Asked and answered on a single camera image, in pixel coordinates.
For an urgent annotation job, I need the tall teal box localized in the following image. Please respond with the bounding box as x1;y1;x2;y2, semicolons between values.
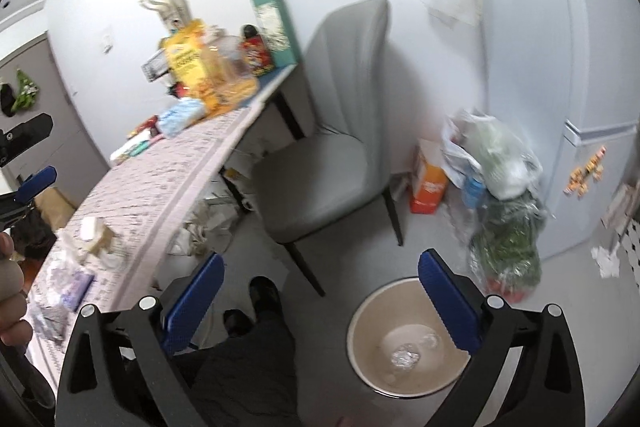
245;0;303;68

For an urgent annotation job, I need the black hanging item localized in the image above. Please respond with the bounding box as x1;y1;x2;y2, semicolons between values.
0;79;17;118

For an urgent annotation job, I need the white refrigerator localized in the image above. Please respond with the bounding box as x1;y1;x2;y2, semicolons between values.
480;0;640;260

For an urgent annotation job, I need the light blue tissue pack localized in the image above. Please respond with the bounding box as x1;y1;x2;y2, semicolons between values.
156;97;208;138

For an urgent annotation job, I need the black wire basket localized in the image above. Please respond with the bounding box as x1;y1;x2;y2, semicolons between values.
141;48;173;82

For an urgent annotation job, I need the green snack packet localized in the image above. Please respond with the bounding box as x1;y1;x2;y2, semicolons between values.
109;129;163;165

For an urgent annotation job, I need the table with patterned cloth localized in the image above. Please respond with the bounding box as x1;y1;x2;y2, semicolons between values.
22;64;296;360

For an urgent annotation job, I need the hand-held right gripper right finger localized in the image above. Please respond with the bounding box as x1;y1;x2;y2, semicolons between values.
417;248;587;427

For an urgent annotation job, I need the black slipper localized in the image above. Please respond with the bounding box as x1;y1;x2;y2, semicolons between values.
248;276;282;323
222;309;251;338

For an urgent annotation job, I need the crumpled clear plastic wrap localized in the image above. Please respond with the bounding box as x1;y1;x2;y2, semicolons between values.
391;342;422;370

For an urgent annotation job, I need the crumpled white floor paper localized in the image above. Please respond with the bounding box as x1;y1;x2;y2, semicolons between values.
591;244;622;279

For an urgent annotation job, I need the red snack packet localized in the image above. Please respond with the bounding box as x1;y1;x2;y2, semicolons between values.
127;117;161;138

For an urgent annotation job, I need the bag of green vegetables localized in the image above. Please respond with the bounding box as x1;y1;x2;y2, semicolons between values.
467;194;543;303

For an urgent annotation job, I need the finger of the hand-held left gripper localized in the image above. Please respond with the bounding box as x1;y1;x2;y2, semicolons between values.
0;166;58;225
0;113;54;165

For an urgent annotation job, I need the orange and white carton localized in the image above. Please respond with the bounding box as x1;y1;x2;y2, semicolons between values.
410;138;448;215

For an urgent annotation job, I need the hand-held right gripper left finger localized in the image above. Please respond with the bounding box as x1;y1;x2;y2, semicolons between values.
54;251;226;427

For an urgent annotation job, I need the white pump bottle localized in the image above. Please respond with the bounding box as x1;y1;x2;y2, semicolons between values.
139;0;193;32

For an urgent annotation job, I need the pile of white bags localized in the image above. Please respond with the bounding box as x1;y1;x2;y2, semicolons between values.
167;199;246;258

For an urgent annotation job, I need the green hanging plant decoration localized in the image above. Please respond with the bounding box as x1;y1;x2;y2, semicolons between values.
11;68;40;112

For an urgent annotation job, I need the cluster of small fridge magnets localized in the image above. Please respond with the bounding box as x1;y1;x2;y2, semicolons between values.
564;146;607;196

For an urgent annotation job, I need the person's dark trouser leg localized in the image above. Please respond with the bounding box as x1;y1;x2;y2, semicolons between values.
125;307;306;427

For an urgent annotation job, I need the person's left hand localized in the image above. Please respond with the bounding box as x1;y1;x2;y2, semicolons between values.
0;229;35;348

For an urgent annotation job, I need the black and white checkered mat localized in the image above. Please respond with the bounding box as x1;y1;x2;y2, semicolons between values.
617;219;640;278

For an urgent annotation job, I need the blue label water bottle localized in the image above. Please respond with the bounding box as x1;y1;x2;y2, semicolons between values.
461;174;488;210

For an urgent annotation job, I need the clear plastic grocery bag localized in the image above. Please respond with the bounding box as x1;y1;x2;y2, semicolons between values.
441;107;545;202

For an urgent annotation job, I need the printed white tissue packet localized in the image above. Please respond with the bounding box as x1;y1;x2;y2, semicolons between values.
27;252;97;343

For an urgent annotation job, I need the grey upholstered chair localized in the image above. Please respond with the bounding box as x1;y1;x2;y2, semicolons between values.
250;0;405;298

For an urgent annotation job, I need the clear plastic jar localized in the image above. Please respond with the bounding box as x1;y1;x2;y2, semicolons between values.
202;27;261;95

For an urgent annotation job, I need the yellow snack bag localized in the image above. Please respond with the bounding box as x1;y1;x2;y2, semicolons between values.
160;19;226;112

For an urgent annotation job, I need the small tan box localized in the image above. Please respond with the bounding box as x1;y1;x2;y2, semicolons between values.
92;229;118;258

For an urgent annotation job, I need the beige trash bin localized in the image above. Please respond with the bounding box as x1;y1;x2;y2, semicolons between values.
346;276;473;400

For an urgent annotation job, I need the red printed can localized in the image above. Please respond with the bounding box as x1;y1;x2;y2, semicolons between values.
240;24;276;78

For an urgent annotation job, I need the beige paper note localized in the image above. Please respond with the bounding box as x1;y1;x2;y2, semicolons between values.
600;182;636;230

